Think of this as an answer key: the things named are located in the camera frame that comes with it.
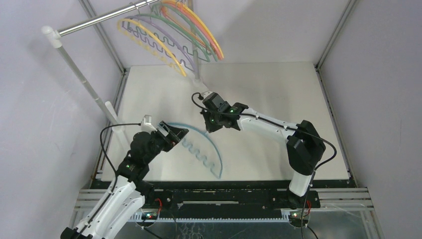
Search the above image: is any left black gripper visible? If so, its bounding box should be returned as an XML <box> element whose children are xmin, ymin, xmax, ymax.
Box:
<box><xmin>145</xmin><ymin>121</ymin><xmax>188</xmax><ymax>163</ymax></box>

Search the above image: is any blue wavy hanger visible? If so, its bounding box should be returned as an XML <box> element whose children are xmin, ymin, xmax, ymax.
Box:
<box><xmin>168</xmin><ymin>122</ymin><xmax>223</xmax><ymax>180</ymax></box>

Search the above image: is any teal wavy hanger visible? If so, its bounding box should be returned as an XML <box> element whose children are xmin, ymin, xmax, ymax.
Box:
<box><xmin>136</xmin><ymin>13</ymin><xmax>218</xmax><ymax>62</ymax></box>

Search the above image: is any yellow smooth hanger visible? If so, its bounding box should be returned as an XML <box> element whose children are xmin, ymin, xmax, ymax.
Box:
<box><xmin>163</xmin><ymin>0</ymin><xmax>225</xmax><ymax>60</ymax></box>

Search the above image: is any purple wavy hanger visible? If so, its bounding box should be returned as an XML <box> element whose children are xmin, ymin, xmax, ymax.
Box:
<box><xmin>125</xmin><ymin>15</ymin><xmax>199</xmax><ymax>74</ymax></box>

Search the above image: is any yellow wavy hanger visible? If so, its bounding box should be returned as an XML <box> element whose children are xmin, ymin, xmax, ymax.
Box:
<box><xmin>116</xmin><ymin>18</ymin><xmax>187</xmax><ymax>77</ymax></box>

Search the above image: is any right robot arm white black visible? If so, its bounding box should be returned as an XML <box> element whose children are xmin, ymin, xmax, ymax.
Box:
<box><xmin>196</xmin><ymin>91</ymin><xmax>326</xmax><ymax>207</ymax></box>

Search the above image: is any left circuit board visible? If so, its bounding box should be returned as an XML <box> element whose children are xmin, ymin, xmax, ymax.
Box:
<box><xmin>141</xmin><ymin>212</ymin><xmax>159</xmax><ymax>222</ymax></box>

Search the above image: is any circuit board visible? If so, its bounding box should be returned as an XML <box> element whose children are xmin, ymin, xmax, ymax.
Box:
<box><xmin>289</xmin><ymin>212</ymin><xmax>306</xmax><ymax>221</ymax></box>
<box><xmin>141</xmin><ymin>212</ymin><xmax>159</xmax><ymax>222</ymax></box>

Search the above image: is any right circuit board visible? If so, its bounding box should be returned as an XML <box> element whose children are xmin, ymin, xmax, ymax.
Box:
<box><xmin>289</xmin><ymin>212</ymin><xmax>306</xmax><ymax>221</ymax></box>

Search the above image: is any chrome and white garment rack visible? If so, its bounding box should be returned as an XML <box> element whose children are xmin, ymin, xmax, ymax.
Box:
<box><xmin>41</xmin><ymin>0</ymin><xmax>211</xmax><ymax>146</ymax></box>

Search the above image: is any right black camera cable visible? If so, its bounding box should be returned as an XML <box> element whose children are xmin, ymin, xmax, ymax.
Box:
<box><xmin>191</xmin><ymin>92</ymin><xmax>337</xmax><ymax>239</ymax></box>

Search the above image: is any black camera cable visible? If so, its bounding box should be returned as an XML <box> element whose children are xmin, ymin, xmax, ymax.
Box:
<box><xmin>191</xmin><ymin>92</ymin><xmax>337</xmax><ymax>239</ymax></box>
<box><xmin>100</xmin><ymin>122</ymin><xmax>142</xmax><ymax>179</ymax></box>

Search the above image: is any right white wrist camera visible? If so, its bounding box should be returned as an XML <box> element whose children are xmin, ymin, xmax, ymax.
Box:
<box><xmin>199</xmin><ymin>91</ymin><xmax>213</xmax><ymax>101</ymax></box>

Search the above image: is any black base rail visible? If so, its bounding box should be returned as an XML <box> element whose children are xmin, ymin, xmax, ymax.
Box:
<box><xmin>91</xmin><ymin>179</ymin><xmax>357</xmax><ymax>220</ymax></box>

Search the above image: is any left black camera cable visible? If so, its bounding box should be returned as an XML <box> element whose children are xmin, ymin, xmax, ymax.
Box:
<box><xmin>100</xmin><ymin>122</ymin><xmax>142</xmax><ymax>179</ymax></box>

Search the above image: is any aluminium frame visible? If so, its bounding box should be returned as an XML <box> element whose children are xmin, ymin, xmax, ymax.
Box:
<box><xmin>57</xmin><ymin>0</ymin><xmax>384</xmax><ymax>239</ymax></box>

